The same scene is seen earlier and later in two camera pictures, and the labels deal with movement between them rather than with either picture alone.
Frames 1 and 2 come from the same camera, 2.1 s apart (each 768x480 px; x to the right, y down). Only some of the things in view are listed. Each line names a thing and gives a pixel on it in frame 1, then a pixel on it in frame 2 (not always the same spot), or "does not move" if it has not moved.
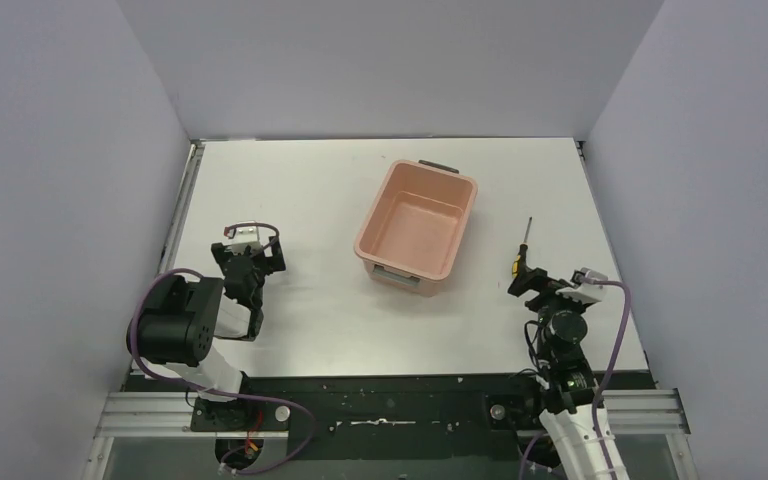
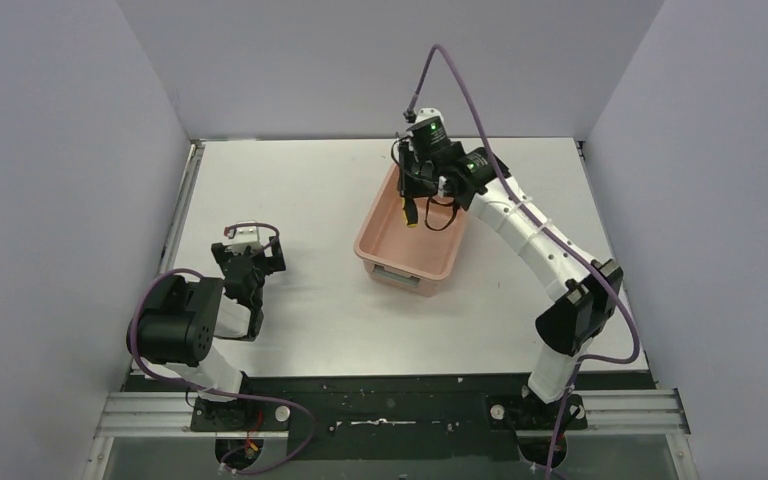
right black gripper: [538, 285] -> [417, 176]
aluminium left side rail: [197, 147] does not move
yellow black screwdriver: [519, 262] -> [410, 211]
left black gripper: [249, 262] does not move
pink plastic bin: [415, 232] does not move
